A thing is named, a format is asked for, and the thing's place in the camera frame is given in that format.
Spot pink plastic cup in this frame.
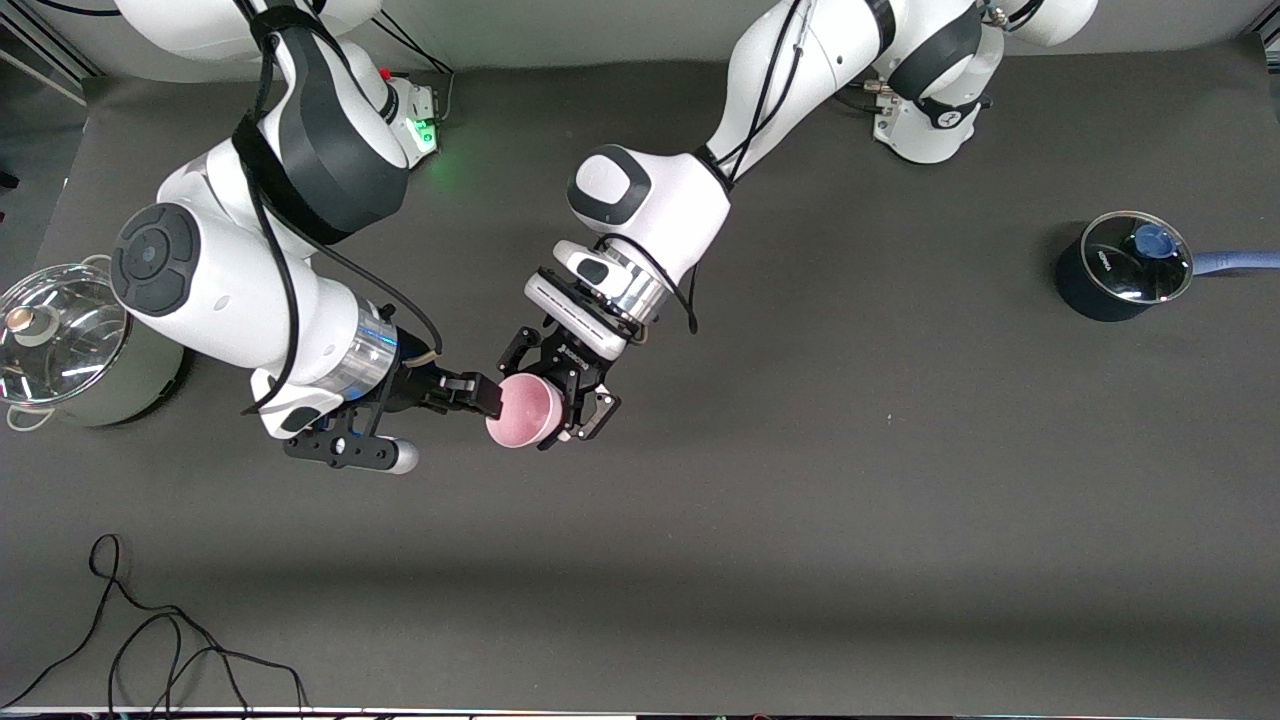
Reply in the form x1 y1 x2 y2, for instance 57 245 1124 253
486 375 563 449

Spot dark grey table mat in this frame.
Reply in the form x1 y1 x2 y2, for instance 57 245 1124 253
0 40 1280 716

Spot stainless steel pot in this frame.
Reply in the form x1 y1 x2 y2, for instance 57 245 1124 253
0 255 186 431

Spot glass lid with beige knob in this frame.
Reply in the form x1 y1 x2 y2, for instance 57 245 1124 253
0 263 126 406

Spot dark blue saucepan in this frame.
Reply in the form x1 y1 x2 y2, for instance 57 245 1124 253
1055 210 1280 323

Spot glass lid with blue knob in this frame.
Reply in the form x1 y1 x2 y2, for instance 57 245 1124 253
1082 210 1194 303

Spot black right base cables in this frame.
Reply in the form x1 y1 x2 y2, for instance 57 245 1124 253
370 10 456 129

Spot black base cables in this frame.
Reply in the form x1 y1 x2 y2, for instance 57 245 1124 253
830 80 896 113
370 10 456 129

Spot thin black loose cable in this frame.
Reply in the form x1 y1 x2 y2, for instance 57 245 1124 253
0 533 309 716

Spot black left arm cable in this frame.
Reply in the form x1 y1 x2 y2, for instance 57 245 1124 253
595 0 813 335

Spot black left base cables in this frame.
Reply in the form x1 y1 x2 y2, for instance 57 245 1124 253
830 80 896 113

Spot aluminium frame profile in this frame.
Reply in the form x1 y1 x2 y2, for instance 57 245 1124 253
0 20 86 106

